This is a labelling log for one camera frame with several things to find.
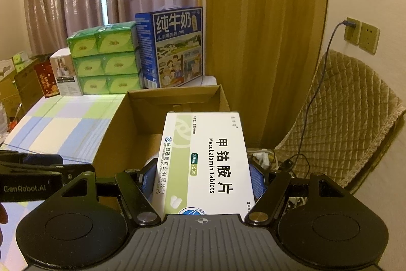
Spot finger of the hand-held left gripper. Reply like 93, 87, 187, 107
62, 164, 96, 190
0, 154, 72, 167

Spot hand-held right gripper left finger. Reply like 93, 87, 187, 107
60, 168, 162, 225

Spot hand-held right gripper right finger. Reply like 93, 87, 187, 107
244, 163, 345, 225

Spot white tablet box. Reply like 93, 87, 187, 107
151, 111, 256, 221

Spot brown cardboard box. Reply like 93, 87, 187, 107
93, 84, 232, 208

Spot checked cloth covered desktop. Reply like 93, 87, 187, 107
0, 94, 127, 259

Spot person's left hand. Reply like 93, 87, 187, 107
0, 202, 9, 246

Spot brown cardboard carton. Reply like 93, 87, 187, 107
14, 57, 43, 109

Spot white and brown carton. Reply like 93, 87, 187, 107
0, 60, 20, 106

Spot red gift box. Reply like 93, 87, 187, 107
33, 63, 61, 99

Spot white product box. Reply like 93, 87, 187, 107
49, 47, 83, 97

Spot green tissue packs in carton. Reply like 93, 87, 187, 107
13, 52, 30, 71

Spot quilted beige chair cover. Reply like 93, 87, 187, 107
274, 49, 406, 192

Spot stack of green tissue packs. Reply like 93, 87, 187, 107
66, 21, 143, 96

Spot blue milk carton box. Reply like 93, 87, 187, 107
135, 6, 204, 89

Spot orange handled tool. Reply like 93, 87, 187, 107
9, 103, 24, 129

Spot grey charger cable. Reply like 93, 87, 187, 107
285, 20, 349, 170

